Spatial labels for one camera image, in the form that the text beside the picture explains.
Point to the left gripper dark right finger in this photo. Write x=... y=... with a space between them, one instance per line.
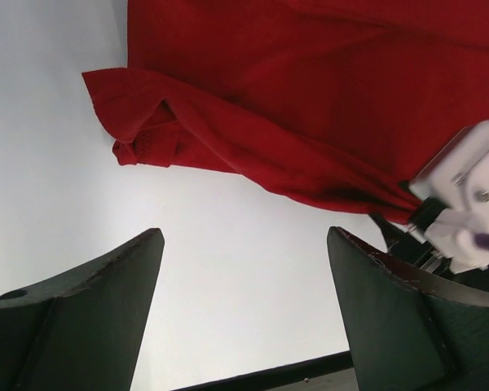
x=408 y=329

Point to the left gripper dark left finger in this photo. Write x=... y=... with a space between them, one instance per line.
x=81 y=329

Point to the red t shirt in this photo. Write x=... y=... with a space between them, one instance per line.
x=334 y=104

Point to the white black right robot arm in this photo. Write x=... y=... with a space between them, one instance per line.
x=448 y=235

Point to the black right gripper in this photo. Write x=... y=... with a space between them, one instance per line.
x=421 y=253

